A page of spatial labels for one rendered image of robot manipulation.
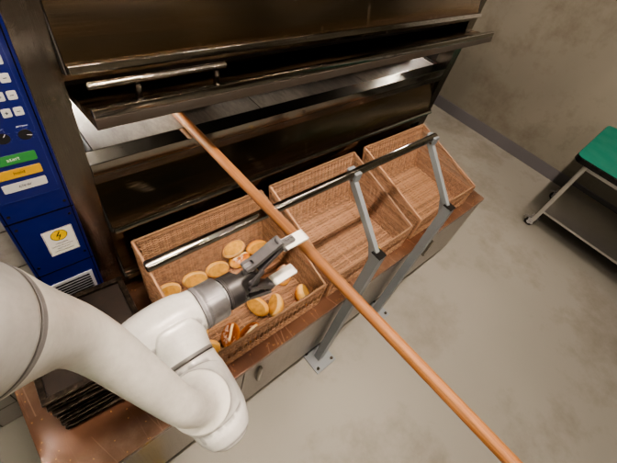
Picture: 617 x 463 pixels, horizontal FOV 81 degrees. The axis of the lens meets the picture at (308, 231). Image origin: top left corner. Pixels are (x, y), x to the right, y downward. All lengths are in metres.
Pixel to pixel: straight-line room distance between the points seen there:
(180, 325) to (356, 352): 1.59
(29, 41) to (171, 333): 0.64
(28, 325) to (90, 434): 1.13
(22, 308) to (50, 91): 0.78
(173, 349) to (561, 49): 4.07
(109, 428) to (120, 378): 0.93
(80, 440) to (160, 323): 0.75
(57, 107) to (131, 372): 0.71
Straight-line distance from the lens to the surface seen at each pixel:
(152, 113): 0.94
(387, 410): 2.16
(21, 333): 0.28
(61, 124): 1.07
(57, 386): 1.21
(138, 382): 0.49
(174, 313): 0.72
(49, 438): 1.44
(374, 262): 1.34
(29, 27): 0.96
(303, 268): 1.52
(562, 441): 2.68
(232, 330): 1.40
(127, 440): 1.38
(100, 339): 0.42
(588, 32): 4.25
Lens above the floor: 1.91
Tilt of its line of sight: 48 degrees down
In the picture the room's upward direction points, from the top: 18 degrees clockwise
